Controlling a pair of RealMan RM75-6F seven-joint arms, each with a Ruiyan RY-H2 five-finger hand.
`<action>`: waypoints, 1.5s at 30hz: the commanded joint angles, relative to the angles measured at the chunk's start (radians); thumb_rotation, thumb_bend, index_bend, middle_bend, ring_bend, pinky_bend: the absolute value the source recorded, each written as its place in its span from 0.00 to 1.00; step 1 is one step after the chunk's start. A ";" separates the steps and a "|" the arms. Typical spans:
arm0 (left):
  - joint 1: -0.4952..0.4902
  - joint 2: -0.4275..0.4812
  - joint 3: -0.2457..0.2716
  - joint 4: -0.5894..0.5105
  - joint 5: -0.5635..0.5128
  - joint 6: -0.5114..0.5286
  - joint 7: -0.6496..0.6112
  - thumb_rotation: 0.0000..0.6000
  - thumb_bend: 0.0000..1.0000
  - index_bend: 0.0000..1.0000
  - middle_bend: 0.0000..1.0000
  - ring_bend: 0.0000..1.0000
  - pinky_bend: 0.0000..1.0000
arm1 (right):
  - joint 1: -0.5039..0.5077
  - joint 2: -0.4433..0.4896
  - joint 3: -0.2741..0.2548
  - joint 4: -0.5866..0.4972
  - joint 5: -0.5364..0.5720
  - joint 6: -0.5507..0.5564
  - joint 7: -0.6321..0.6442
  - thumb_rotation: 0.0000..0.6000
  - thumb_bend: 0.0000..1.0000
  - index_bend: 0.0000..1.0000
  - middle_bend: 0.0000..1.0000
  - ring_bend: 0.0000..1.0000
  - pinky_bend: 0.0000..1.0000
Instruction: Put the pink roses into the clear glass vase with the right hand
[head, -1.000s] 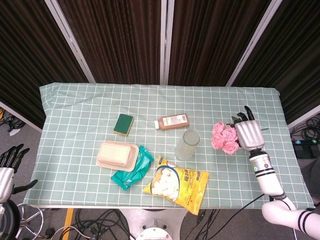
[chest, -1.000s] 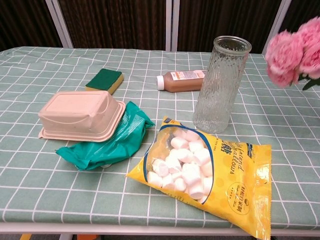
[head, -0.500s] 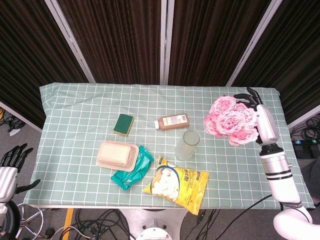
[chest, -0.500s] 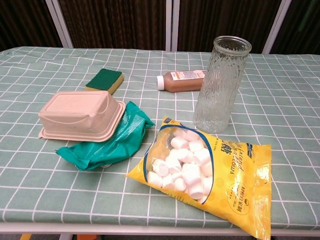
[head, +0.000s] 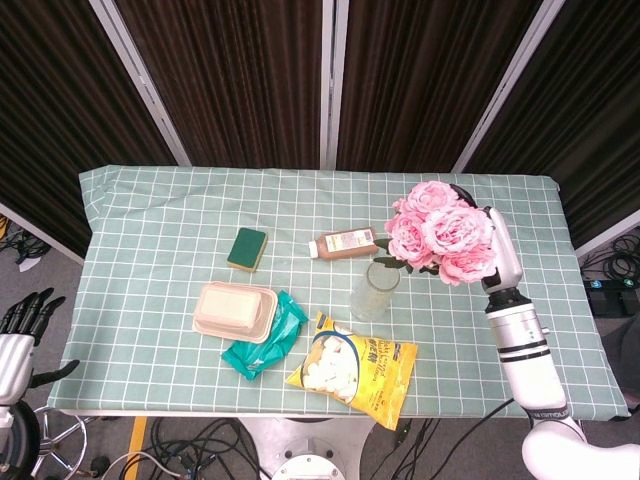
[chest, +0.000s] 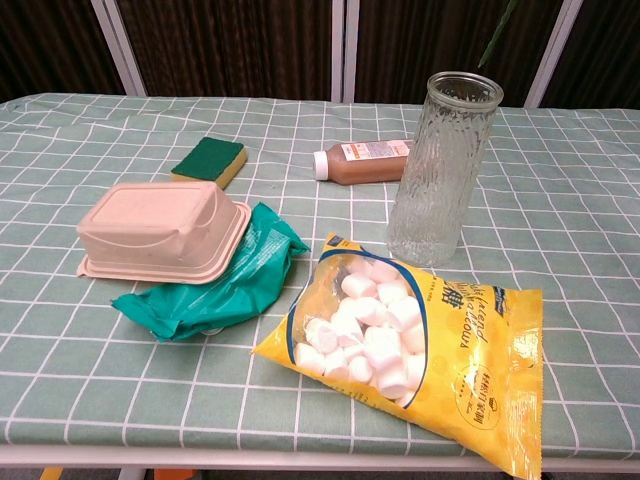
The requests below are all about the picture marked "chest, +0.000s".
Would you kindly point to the beige plastic food container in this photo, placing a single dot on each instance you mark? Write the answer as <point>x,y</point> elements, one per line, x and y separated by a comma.
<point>160,225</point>

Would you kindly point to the pink artificial flower bouquet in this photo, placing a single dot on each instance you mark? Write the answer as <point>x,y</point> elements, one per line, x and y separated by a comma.
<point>494,37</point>

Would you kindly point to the teal plastic packet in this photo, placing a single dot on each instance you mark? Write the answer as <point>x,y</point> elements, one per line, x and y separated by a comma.
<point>240,290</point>

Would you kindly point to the clear textured glass vase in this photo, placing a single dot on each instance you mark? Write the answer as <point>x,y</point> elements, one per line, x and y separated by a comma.
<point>440,180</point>

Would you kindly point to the white metal frame post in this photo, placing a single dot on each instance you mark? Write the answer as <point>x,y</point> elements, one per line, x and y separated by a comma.
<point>120,47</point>
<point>552,52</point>
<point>345,50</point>

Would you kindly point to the green and yellow sponge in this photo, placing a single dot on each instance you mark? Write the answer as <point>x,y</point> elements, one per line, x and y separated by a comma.
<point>210,161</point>

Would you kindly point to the dark slatted screen panel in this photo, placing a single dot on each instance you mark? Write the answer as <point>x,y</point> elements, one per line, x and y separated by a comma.
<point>235,47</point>

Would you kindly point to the yellow marshmallow bag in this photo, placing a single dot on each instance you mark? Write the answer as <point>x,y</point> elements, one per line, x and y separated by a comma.
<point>450,350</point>

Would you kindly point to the brown drink bottle white cap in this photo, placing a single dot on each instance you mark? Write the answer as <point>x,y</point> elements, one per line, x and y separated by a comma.
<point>360,162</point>

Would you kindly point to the green checked tablecloth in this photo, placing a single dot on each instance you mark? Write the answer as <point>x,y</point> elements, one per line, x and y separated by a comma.
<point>100,380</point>

